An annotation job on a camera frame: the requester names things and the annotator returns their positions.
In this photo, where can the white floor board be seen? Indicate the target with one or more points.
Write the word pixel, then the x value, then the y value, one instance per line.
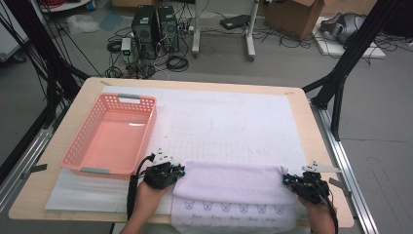
pixel 373 52

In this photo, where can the black computer tower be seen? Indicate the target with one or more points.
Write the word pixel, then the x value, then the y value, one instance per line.
pixel 144 32
pixel 168 29

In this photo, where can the white grid mat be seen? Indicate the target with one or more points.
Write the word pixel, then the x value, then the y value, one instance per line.
pixel 211 107

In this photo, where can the aluminium rail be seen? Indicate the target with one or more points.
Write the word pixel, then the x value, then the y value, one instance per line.
pixel 19 169
pixel 337 146

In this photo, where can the brown cardboard box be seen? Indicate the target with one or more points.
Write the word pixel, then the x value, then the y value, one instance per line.
pixel 292 19

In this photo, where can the grey metal bracket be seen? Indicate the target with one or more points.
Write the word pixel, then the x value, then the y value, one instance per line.
pixel 39 168
pixel 342 187

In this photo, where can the lilac printed towel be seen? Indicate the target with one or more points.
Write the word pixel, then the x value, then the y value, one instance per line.
pixel 227 182

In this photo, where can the person's left hand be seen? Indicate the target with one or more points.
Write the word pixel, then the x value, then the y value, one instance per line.
pixel 151 200

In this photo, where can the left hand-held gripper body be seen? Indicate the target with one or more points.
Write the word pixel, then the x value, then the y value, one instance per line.
pixel 159 177

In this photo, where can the clear plastic bag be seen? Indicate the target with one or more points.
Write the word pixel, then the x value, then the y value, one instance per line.
pixel 81 24

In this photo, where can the grey and black device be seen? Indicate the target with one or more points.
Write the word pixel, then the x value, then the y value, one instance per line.
pixel 344 27

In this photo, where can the person's right hand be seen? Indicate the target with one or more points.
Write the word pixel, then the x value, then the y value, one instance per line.
pixel 319 214

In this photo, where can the white power supply box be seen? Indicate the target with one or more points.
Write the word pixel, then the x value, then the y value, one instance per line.
pixel 126 45

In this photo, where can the black metal frame strut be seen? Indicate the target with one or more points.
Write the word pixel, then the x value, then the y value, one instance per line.
pixel 350 55
pixel 48 58

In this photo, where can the white metal stand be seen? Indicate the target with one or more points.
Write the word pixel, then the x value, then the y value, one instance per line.
pixel 195 32

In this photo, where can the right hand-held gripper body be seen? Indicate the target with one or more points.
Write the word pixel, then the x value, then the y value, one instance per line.
pixel 311 190

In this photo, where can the black flat device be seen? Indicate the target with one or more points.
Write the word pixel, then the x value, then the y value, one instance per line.
pixel 235 21

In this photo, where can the pink plastic basket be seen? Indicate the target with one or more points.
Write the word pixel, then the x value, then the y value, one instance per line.
pixel 113 146

